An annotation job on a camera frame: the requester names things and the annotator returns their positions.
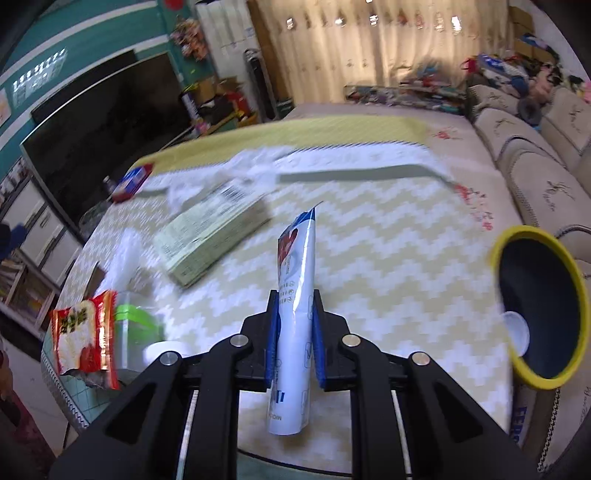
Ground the yellow rimmed black bin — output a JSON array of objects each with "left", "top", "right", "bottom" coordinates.
[{"left": 489, "top": 225, "right": 584, "bottom": 391}]

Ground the red instant noodle packet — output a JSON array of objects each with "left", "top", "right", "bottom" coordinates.
[{"left": 51, "top": 290, "right": 122, "bottom": 391}]

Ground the beige patterned curtain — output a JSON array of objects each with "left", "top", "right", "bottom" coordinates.
[{"left": 248, "top": 0, "right": 514, "bottom": 106}]

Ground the beige embroidered sofa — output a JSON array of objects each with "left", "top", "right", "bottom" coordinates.
[{"left": 465, "top": 83, "right": 591, "bottom": 467}]

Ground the clear plastic bag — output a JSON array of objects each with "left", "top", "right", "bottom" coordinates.
[{"left": 105, "top": 230, "right": 145, "bottom": 296}]

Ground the red blue small packet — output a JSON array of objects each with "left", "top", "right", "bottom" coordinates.
[{"left": 111, "top": 164, "right": 156, "bottom": 204}]

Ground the black flat television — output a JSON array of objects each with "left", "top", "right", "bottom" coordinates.
[{"left": 19, "top": 48, "right": 197, "bottom": 232}]

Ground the dark neck pillow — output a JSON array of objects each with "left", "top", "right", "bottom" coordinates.
[{"left": 517, "top": 98, "right": 544, "bottom": 126}]

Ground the white small box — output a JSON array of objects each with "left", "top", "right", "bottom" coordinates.
[{"left": 153, "top": 181, "right": 273, "bottom": 288}]

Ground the white paper towel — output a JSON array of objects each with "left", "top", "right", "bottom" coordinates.
[{"left": 165, "top": 147, "right": 298, "bottom": 210}]

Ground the clear container green lid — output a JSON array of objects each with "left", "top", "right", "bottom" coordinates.
[{"left": 113, "top": 291, "right": 168, "bottom": 371}]

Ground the pile of plush toys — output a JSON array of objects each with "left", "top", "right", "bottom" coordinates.
[{"left": 462, "top": 32, "right": 591, "bottom": 104}]

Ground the white round plastic lid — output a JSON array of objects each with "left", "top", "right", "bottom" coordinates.
[{"left": 503, "top": 311, "right": 531, "bottom": 357}]

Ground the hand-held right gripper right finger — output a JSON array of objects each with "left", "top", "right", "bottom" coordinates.
[{"left": 311, "top": 290, "right": 542, "bottom": 480}]

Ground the white bag blue print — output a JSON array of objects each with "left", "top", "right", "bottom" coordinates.
[{"left": 509, "top": 383, "right": 532, "bottom": 455}]

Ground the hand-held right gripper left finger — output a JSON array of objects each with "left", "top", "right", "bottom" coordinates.
[{"left": 48, "top": 290, "right": 280, "bottom": 480}]

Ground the yellow white chevron tablecloth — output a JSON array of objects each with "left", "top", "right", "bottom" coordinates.
[{"left": 41, "top": 115, "right": 514, "bottom": 476}]

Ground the dark tower fan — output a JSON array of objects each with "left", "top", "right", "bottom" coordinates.
[{"left": 244, "top": 48, "right": 279, "bottom": 123}]

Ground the brown cardboard box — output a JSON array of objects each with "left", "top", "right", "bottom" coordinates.
[{"left": 198, "top": 76, "right": 246, "bottom": 106}]

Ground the white television cabinet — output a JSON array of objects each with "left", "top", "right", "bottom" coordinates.
[{"left": 0, "top": 157, "right": 85, "bottom": 334}]

